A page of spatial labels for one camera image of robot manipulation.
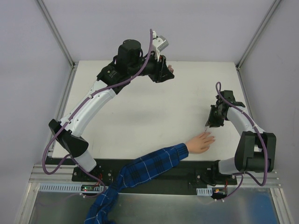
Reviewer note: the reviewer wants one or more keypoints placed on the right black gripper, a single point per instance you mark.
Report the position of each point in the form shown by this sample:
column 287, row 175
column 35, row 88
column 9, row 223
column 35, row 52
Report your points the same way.
column 216, row 114

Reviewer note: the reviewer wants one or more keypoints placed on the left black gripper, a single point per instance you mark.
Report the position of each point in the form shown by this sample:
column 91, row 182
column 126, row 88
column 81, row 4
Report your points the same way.
column 161, row 69

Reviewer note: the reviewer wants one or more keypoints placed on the pink nail polish bottle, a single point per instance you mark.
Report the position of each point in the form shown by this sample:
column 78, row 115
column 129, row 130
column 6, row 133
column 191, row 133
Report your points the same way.
column 170, row 68

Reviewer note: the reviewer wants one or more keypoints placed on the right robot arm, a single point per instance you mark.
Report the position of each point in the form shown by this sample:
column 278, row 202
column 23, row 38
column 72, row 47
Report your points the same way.
column 255, row 153

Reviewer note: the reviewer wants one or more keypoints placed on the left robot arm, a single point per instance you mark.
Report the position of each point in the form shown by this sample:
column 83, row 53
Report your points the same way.
column 129, row 63

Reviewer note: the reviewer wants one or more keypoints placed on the blue plaid sleeve forearm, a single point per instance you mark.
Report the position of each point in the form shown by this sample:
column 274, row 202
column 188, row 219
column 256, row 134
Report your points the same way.
column 141, row 170

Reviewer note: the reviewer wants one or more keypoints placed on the mannequin hand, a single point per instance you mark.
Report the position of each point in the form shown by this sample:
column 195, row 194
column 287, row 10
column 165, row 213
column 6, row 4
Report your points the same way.
column 200, row 143

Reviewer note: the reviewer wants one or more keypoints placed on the right white cable duct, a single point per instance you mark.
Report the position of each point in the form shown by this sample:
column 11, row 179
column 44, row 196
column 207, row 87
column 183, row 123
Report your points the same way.
column 204, row 191

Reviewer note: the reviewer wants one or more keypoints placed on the white cable duct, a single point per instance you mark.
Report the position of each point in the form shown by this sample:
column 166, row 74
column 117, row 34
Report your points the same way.
column 204, row 191
column 70, row 188

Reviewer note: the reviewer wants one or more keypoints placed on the left aluminium frame post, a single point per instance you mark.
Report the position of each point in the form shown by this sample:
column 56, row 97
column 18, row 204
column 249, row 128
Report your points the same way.
column 56, row 34

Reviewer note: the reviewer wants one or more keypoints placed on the aluminium frame post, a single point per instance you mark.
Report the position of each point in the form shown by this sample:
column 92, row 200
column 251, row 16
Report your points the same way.
column 56, row 34
column 258, row 33

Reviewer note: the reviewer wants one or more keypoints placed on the right aluminium frame post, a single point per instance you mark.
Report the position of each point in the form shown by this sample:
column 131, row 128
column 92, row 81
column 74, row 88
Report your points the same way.
column 258, row 33

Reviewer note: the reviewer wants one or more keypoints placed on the left white cable duct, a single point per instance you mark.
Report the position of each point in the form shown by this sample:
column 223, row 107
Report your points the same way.
column 70, row 188

